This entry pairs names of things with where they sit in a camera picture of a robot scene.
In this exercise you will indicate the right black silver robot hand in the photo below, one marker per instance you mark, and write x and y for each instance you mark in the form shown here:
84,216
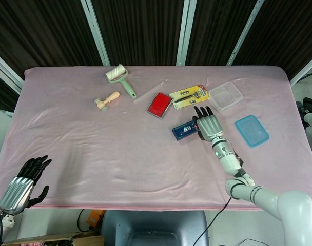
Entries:
210,126

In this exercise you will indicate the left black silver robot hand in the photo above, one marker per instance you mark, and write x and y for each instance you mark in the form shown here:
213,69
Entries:
16,194

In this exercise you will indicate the blue glasses case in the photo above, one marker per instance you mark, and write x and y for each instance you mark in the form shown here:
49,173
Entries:
184,131

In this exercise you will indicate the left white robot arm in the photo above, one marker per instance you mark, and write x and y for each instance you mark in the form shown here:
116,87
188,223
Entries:
2,225

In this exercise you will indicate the clear plastic container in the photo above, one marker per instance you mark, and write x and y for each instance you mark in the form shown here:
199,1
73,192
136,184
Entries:
225,96

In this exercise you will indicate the razor in yellow package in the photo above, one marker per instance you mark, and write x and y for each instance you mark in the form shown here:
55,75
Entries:
189,97

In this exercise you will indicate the blue plastic lid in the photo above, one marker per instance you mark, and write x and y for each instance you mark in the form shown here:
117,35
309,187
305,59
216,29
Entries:
252,131

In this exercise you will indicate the red ink pad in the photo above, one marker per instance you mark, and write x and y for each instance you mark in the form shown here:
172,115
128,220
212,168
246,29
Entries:
159,105

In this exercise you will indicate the brown cardboard box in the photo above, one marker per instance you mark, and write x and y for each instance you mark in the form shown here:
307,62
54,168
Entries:
56,239

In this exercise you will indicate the clear plastic tube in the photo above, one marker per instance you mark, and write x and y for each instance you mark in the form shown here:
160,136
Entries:
148,92

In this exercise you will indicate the orange device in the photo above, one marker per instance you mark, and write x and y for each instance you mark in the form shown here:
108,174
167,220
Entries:
94,219

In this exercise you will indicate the pink tablecloth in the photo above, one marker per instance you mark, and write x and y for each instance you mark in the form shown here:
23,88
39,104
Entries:
94,153

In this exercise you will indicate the black background equipment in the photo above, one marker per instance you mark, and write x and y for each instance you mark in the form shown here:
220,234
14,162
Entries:
310,103

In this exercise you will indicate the green lint roller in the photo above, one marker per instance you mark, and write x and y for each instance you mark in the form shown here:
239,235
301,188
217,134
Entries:
117,74

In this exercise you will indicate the white partition post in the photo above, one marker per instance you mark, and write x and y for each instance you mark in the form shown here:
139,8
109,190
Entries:
185,33
244,33
95,33
306,69
7,73

